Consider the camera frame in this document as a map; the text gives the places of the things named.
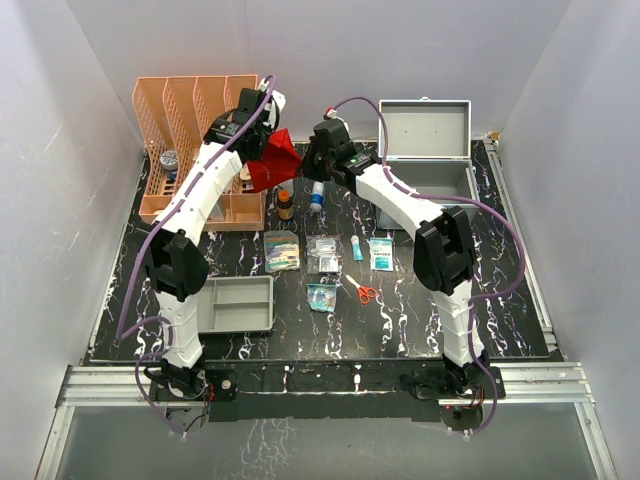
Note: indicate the teal ointment tube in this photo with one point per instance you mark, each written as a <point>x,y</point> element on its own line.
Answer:
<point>356,248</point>

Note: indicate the orange plastic file organizer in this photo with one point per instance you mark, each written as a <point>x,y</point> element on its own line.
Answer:
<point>173,114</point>

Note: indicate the small blue label bottle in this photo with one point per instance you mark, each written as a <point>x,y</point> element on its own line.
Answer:
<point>317,197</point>

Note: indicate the red first aid pouch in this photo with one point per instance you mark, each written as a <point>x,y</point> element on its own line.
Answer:
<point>280,162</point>

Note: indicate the green bandage packet bag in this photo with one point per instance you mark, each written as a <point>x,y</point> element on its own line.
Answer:
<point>281,251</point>

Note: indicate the orange handled scissors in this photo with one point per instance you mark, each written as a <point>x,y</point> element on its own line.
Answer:
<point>365,293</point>

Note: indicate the white pill bottle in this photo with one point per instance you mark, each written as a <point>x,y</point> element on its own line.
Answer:
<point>287,186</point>

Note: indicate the clear zip bag of wipes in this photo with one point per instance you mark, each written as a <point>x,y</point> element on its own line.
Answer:
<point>322,255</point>

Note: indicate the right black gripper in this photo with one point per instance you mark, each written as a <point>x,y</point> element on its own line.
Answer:
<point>307,168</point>

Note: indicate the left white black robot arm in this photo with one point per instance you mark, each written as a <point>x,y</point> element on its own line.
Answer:
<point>173,263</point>

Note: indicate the brown syrup bottle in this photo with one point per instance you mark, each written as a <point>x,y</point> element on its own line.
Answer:
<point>284,204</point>

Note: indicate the grey plastic divided tray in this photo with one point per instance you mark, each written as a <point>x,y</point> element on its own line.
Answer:
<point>236,305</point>

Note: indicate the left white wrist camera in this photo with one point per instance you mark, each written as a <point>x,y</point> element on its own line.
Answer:
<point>271,113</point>

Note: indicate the medical gauze packet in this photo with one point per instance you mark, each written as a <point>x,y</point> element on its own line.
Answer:
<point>381,254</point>

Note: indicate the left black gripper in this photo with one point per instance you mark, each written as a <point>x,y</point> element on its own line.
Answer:
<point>266,131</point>

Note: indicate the grey metal medicine case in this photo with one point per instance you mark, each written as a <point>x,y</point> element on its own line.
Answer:
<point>429,145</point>

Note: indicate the small bag of blue items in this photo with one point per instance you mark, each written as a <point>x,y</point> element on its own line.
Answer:
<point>322,297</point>

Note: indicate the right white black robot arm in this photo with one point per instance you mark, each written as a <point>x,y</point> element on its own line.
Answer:
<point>444,256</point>

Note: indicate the round blue tin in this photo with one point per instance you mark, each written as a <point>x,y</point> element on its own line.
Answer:
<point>170,163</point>

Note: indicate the aluminium frame rail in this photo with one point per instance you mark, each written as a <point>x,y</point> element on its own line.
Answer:
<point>320,396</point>

